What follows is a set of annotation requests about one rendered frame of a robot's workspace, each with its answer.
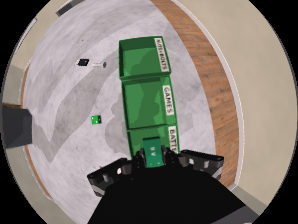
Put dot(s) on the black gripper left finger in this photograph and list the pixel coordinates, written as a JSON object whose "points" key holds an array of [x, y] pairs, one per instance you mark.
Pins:
{"points": [[105, 176]]}

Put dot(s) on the green rack of bins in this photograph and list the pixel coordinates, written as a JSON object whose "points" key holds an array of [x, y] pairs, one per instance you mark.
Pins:
{"points": [[142, 97]]}

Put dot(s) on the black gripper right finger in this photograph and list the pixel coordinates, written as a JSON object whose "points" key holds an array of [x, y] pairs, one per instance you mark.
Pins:
{"points": [[213, 164]]}

